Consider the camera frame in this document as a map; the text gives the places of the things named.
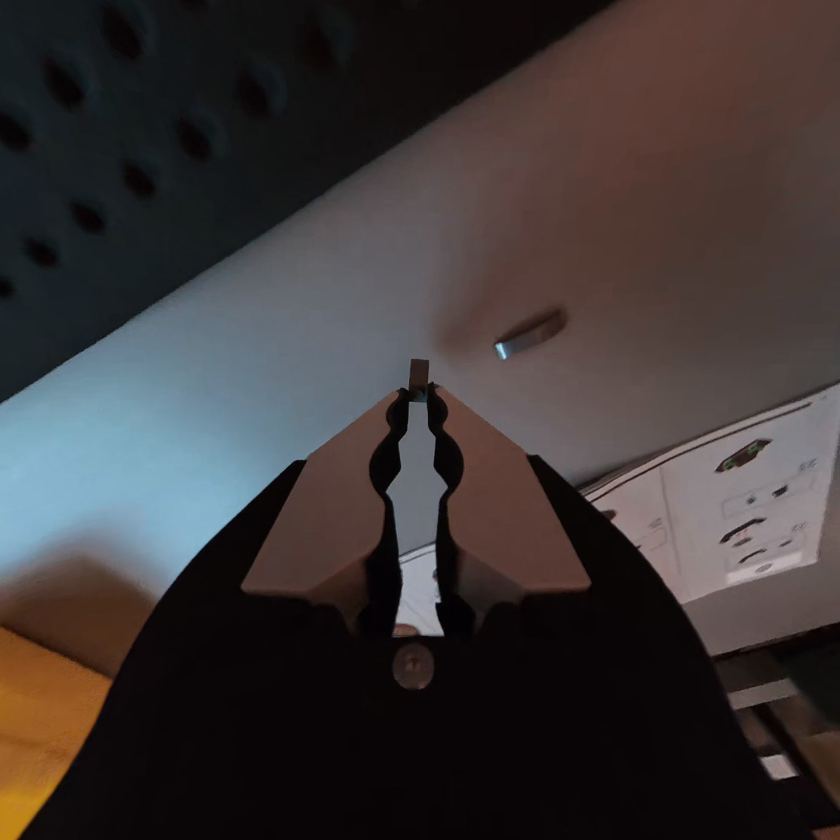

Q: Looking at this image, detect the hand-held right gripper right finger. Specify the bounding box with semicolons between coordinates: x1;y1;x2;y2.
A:
427;386;593;629

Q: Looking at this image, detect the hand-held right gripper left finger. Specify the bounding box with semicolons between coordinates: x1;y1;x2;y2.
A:
241;387;408;632

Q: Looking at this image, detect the curved dark toy brick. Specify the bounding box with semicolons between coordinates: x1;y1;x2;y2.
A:
493;308;569;362

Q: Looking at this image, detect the grey desk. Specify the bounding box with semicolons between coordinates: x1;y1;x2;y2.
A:
0;0;840;677

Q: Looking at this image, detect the open building instruction booklet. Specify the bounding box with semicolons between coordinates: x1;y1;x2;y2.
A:
397;384;840;639

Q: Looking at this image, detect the black perforated armrest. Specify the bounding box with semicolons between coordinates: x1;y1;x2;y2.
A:
0;0;618;403

